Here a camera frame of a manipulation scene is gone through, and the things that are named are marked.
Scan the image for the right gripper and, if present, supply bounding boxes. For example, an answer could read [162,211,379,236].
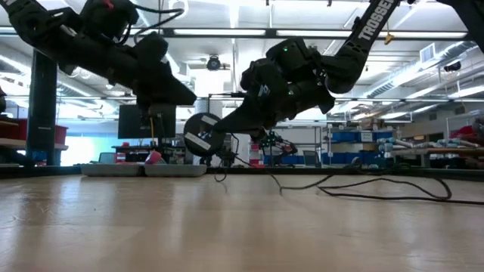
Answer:
[211,60,336,143]

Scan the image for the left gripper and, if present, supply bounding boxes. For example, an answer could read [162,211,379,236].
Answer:
[56,33,197,107]

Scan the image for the long thin dark cord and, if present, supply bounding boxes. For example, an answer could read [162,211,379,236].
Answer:
[213,131,484,207]

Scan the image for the red box stack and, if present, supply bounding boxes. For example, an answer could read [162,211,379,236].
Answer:
[249,141,265,169]

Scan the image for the black computer monitor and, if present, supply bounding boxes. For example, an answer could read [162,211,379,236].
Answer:
[117,104,177,152]

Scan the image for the grey chair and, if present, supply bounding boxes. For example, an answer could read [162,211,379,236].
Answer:
[302,150,321,168]

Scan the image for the blue storage bin row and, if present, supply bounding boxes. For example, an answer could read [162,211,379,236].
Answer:
[264,152,383,166]
[331,130,394,144]

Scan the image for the grey plastic tool case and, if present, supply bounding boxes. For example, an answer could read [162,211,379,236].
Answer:
[81,162,208,178]

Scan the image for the red storage bin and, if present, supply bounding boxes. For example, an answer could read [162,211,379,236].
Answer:
[54,125,70,146]
[0,119,29,141]

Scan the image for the yellow hanging plug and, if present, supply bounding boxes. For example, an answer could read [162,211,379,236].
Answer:
[383,20,396,46]

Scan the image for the wooden shelf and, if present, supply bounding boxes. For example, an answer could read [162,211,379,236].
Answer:
[0,119,70,167]

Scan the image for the pale blue padded tubes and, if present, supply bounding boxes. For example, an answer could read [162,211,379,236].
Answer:
[376,138,481,150]

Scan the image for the wooden workbench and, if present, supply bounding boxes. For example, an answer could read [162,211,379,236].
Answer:
[391,146,484,168]

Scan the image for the red bag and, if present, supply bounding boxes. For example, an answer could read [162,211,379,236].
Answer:
[449,125,479,141]

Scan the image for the black metal rig frame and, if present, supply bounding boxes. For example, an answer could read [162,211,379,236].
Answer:
[206,91,273,167]

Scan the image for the black left wrist camera cable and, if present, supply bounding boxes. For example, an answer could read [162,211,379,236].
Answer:
[120,3,185,45]

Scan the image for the black overhead camera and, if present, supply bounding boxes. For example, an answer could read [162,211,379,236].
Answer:
[206,55,223,72]

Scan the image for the white ring ceiling light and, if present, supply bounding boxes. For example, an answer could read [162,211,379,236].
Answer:
[168,0,186,20]

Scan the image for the red handled pliers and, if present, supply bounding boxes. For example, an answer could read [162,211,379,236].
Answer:
[145,150,163,165]

